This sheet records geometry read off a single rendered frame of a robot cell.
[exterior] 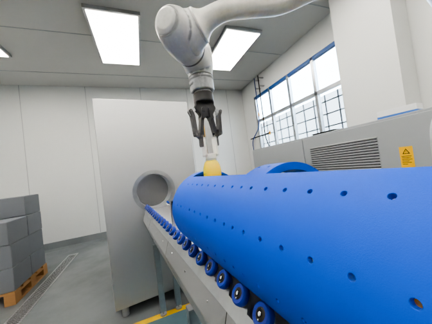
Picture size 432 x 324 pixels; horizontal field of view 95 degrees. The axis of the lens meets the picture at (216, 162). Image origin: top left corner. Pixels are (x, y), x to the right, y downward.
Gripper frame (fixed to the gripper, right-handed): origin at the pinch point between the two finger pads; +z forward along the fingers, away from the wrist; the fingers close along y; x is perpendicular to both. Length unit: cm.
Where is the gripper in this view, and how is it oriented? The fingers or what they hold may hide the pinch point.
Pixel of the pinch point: (209, 146)
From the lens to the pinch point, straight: 73.4
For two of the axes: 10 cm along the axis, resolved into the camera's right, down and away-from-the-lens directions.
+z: 1.3, 9.9, -0.3
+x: 4.5, -0.8, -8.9
